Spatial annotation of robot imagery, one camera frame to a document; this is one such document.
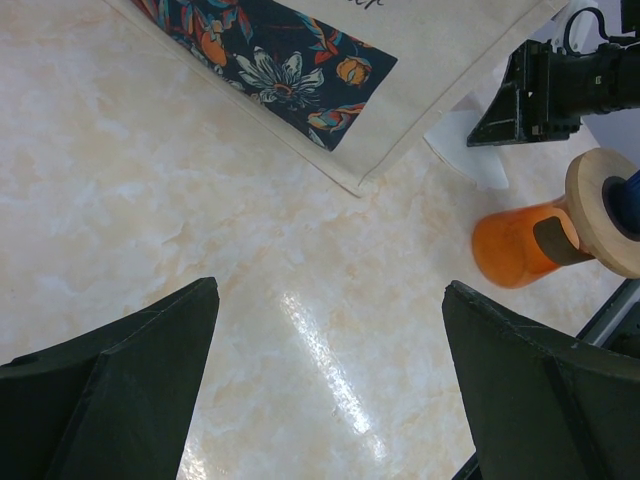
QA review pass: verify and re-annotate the cream tote bag floral print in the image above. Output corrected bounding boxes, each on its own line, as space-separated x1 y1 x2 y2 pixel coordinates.
114 1 562 195

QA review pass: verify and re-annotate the white paper sheet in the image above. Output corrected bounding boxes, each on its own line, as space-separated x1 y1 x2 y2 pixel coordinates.
422 89 510 191

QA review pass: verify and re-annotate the orange glass dripper cone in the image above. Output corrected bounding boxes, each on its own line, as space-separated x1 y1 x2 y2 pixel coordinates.
471 196 594 289

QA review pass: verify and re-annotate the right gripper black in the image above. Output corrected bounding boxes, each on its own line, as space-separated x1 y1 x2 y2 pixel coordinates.
466 40 639 147

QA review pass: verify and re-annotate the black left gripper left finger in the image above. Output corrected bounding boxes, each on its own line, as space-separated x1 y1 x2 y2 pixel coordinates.
1 277 219 479

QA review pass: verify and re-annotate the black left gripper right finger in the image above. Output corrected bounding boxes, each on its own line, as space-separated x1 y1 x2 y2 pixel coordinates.
441 280 640 480

